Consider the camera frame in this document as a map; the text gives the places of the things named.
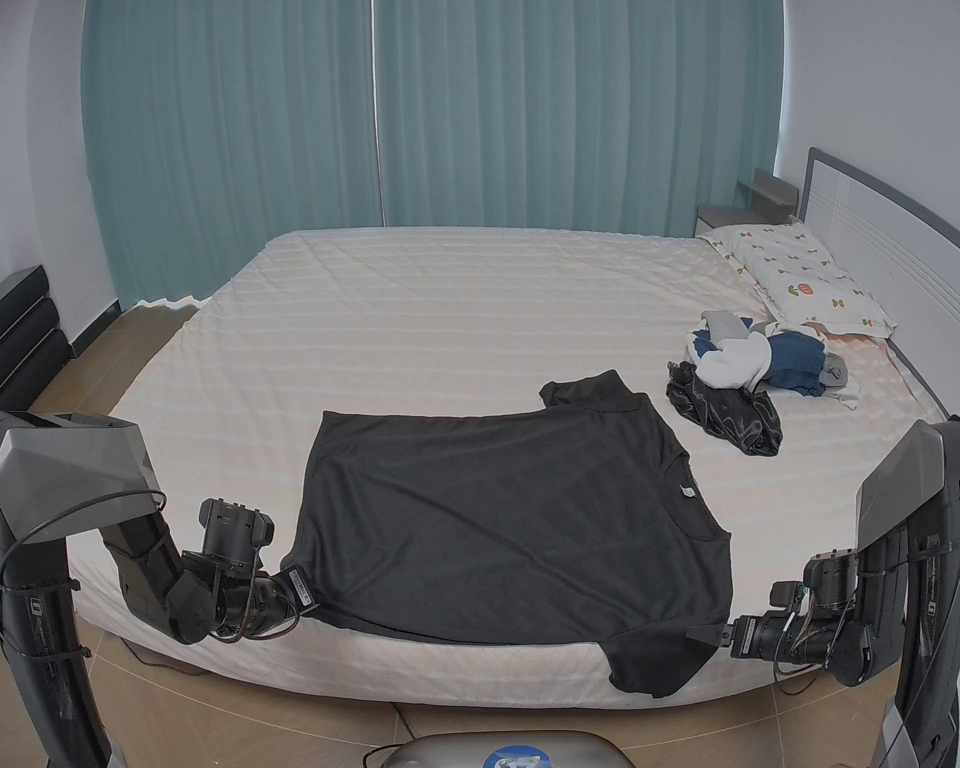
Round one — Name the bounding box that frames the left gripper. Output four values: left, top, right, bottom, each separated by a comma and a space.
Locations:
257, 566, 321, 630

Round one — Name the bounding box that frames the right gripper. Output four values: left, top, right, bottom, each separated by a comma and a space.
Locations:
731, 612, 798, 662

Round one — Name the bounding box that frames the black T-shirt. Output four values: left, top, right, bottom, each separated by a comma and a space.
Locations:
279, 369, 735, 699

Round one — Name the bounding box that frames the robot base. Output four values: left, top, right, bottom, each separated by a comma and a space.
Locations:
378, 730, 640, 768

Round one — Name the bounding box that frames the pile of clothes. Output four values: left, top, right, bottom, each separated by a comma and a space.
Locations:
678, 309, 862, 411

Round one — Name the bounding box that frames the bed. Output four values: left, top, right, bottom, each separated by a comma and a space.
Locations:
71, 146, 960, 710

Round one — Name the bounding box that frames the black satin garment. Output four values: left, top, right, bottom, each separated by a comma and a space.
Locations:
666, 360, 784, 459

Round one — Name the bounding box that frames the white printed pillow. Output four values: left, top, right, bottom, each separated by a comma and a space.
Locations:
699, 217, 898, 339

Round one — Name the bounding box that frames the black chest of drawers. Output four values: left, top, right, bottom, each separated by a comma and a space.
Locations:
0, 265, 77, 411

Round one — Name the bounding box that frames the grey white bedside table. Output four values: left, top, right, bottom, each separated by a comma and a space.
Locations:
696, 168, 801, 238

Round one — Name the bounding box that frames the blue-green curtain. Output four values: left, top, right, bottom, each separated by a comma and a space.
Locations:
80, 0, 385, 310
372, 0, 786, 240

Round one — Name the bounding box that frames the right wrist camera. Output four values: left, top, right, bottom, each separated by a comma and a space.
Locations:
768, 579, 816, 613

